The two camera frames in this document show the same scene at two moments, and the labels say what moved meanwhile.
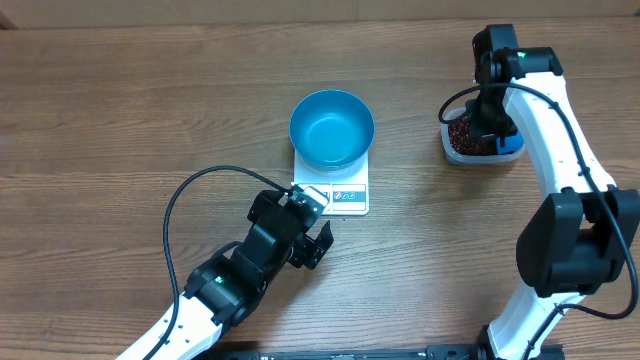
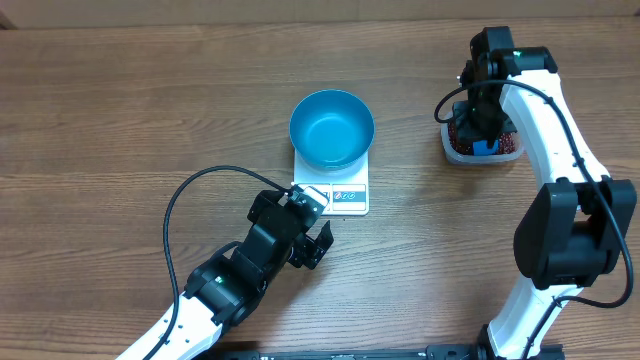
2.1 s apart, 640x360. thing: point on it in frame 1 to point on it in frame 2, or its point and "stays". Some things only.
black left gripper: [312, 250] stays
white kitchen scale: [346, 190] stays
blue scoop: [513, 143] to [480, 148]
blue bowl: [332, 129] stays
